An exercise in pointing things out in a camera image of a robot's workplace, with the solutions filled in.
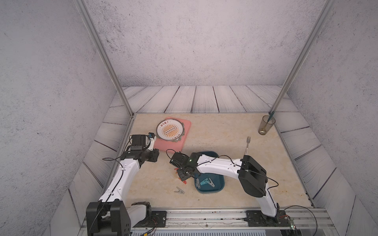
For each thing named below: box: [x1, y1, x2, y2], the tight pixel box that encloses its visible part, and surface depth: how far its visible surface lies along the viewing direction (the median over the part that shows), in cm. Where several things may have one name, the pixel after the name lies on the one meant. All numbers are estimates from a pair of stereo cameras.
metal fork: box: [244, 136, 252, 155], surface depth 105 cm
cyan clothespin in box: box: [199, 177, 210, 186], surface depth 86 cm
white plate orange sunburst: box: [156, 118, 185, 141], surface depth 110 cm
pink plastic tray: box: [153, 117, 192, 153], surface depth 106 cm
